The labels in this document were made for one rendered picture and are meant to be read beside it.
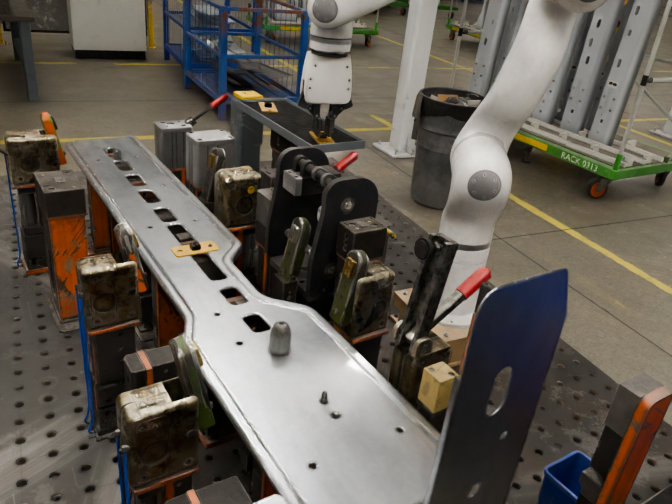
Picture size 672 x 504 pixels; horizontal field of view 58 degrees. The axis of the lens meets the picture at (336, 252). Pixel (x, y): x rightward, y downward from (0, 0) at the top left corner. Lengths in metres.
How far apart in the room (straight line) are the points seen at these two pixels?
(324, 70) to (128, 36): 6.70
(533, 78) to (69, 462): 1.10
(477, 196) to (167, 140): 0.85
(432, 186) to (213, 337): 3.25
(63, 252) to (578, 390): 1.18
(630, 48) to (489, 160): 4.05
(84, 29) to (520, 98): 6.88
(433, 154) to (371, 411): 3.27
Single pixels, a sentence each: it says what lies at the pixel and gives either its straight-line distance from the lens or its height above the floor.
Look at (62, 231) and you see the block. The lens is 1.42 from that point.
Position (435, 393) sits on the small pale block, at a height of 1.04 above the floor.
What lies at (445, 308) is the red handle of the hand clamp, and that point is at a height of 1.10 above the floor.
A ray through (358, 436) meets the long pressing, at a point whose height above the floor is 1.00.
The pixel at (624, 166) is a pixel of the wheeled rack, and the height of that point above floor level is 0.29.
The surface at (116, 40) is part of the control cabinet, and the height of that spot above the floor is 0.22.
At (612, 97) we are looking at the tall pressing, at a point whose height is 0.66.
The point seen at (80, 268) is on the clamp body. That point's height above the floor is 1.04.
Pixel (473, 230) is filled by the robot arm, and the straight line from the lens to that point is 1.35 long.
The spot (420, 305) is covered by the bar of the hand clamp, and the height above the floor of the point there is 1.11.
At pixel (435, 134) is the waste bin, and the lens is 3.97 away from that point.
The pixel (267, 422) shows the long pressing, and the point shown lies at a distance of 0.80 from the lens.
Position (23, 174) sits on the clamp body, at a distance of 1.64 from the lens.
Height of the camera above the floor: 1.55
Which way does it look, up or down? 27 degrees down
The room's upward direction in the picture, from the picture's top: 7 degrees clockwise
